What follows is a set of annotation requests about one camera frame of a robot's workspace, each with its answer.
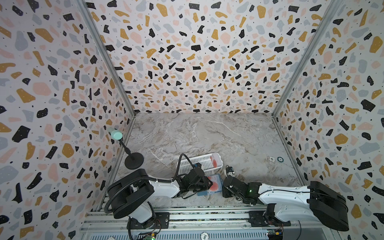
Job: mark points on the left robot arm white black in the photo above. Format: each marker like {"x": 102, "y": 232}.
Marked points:
{"x": 118, "y": 191}

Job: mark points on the stack of red-circle cards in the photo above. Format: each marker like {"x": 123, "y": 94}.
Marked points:
{"x": 216, "y": 160}

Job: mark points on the black stand with green ball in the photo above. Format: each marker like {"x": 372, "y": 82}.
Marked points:
{"x": 133, "y": 160}

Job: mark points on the aluminium rail base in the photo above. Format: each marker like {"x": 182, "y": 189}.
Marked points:
{"x": 204, "y": 223}

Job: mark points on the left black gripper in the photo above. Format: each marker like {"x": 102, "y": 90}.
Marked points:
{"x": 207, "y": 184}

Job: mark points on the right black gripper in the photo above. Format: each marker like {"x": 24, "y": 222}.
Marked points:
{"x": 229, "y": 186}

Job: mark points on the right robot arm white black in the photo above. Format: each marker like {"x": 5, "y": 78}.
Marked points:
{"x": 315, "y": 203}

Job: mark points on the red-circle credit card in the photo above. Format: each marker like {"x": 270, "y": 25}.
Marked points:
{"x": 217, "y": 185}

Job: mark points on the white plastic basket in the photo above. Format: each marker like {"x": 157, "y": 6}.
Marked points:
{"x": 204, "y": 160}

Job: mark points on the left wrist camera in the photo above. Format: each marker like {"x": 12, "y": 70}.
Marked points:
{"x": 197, "y": 165}

